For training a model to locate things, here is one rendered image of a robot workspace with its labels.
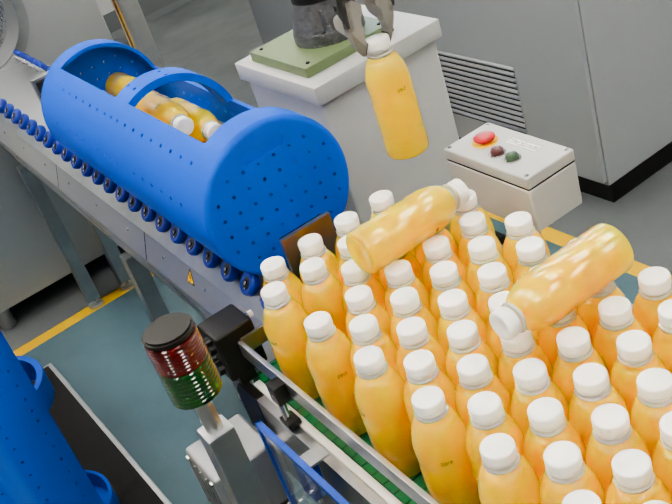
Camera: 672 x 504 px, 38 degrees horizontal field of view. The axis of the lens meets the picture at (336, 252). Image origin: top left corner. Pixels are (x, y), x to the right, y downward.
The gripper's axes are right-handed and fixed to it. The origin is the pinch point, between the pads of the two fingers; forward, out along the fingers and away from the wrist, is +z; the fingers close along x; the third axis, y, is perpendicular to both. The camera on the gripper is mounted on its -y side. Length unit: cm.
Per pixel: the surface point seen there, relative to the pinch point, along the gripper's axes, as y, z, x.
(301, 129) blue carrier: 16.5, 14.5, 8.9
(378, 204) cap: -1.5, 23.7, 8.7
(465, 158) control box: -4.4, 23.2, -7.3
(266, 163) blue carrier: 16.5, 16.7, 17.0
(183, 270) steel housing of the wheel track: 48, 44, 29
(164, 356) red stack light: -29, 8, 55
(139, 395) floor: 148, 133, 35
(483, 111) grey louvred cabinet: 146, 109, -121
